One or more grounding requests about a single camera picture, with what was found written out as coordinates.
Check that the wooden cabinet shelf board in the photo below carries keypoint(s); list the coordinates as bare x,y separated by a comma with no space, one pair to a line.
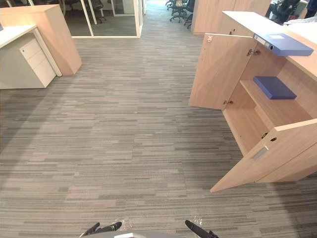
277,109

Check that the white drawer pedestal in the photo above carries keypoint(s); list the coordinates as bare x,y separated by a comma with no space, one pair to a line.
29,67

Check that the grey robot torso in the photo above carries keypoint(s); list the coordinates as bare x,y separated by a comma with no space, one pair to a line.
138,235

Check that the white framed glass partition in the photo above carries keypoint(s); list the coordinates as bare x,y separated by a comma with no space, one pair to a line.
111,19

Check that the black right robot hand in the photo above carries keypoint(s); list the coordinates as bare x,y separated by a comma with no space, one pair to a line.
196,228

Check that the dark blue flat folder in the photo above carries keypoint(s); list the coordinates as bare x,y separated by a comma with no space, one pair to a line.
275,88

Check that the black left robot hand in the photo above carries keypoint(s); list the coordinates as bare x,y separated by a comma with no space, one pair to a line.
109,227

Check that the wooden cabinet door with hinges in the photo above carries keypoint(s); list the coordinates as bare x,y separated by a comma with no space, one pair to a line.
223,72

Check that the black office chair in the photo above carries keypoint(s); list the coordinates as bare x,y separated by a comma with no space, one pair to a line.
178,10
189,17
282,10

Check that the tall wooden cabinet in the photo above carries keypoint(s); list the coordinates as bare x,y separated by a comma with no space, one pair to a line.
215,16

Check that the metal door hinge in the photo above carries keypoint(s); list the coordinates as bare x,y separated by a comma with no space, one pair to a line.
228,102
253,52

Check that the light blue box folder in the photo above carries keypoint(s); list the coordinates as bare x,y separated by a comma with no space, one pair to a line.
289,44

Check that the open wooden office cabinet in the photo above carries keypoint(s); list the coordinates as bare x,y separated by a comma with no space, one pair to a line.
294,74

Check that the white office desk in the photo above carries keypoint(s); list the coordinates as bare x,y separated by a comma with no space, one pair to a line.
15,33

